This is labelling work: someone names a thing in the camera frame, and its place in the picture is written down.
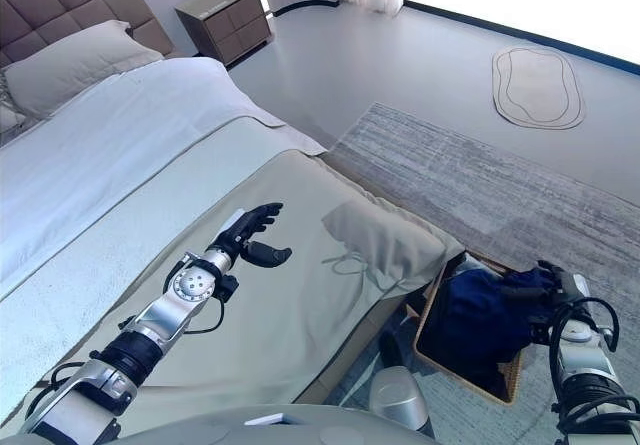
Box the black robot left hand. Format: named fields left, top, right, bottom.
left=213, top=202, right=294, bottom=270

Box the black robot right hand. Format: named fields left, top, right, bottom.
left=499, top=258, right=591, bottom=310

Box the navy blue garment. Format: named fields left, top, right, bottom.
left=438, top=266, right=557, bottom=361

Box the brown wicker basket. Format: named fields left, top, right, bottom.
left=405, top=249, right=527, bottom=406

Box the grey striped area rug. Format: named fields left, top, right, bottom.
left=309, top=102, right=640, bottom=445

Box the white duvet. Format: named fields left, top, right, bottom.
left=0, top=56, right=329, bottom=302

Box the beige oval floor mat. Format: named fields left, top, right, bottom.
left=492, top=46, right=587, bottom=131

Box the brown nightstand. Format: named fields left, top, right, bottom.
left=174, top=0, right=274, bottom=66

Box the beige pillow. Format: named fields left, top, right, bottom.
left=2, top=19, right=165, bottom=119

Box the grey patterned cushion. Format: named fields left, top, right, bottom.
left=0, top=72, right=29, bottom=141

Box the brown tufted headboard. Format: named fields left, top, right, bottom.
left=0, top=0, right=174, bottom=69

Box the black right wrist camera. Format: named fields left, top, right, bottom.
left=532, top=314, right=552, bottom=345

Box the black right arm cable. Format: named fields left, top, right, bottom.
left=547, top=297, right=621, bottom=416

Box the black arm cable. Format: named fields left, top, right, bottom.
left=547, top=297, right=621, bottom=416
left=184, top=294, right=226, bottom=336

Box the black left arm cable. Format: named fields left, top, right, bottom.
left=184, top=294, right=226, bottom=336

